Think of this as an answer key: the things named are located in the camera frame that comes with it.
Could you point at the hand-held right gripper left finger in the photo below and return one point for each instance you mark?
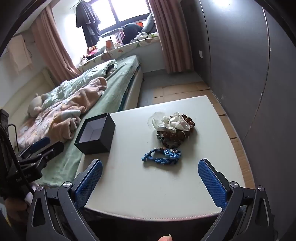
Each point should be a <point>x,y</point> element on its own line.
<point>89,183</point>

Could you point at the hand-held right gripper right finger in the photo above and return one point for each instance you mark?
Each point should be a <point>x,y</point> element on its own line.
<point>212,185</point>

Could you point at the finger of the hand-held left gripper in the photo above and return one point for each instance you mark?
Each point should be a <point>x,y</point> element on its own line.
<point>40,142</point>
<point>54,148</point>

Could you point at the black jewelry box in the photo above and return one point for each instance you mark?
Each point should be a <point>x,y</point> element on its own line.
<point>101,143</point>

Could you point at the white sheer fabric pouch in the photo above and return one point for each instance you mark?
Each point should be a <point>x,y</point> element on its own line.
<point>166,124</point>

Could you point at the person's left hand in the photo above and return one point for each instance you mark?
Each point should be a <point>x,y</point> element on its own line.
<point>15,207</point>

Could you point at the person's right hand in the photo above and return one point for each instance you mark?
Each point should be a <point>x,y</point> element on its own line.
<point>165,238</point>

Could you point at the beige plush toy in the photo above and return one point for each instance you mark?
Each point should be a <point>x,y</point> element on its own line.
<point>34,106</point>

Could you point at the green patterned quilt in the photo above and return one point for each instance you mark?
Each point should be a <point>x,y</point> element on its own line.
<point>76,83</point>

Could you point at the bed with green sheet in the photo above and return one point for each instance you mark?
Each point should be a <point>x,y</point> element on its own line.
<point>115,92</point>

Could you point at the cream hanging towel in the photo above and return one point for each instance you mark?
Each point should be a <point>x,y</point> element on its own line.
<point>18,53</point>

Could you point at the pink curtain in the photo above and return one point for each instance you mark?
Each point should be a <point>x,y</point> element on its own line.
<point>171,34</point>
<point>53,46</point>

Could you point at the pink toy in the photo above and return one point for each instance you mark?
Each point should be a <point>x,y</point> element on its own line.
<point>91,51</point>

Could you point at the orange paper bag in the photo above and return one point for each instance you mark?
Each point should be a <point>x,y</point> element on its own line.
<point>109,45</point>

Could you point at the patterned window seat cushion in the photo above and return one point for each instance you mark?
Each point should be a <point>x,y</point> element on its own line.
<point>120,49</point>

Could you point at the small grey folding table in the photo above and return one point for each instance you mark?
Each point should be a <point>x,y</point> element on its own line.
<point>111,33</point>

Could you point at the hanging dark clothes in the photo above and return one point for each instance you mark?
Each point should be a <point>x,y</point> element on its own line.
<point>89,23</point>

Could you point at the black bag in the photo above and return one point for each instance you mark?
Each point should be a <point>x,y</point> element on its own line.
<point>130,32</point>

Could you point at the grey pillow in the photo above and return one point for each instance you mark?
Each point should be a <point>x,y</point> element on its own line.
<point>149,25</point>

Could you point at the window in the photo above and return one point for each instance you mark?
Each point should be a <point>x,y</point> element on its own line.
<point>124,9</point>

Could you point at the white wall socket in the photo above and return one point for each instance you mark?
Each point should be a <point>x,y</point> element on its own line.
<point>201,53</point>

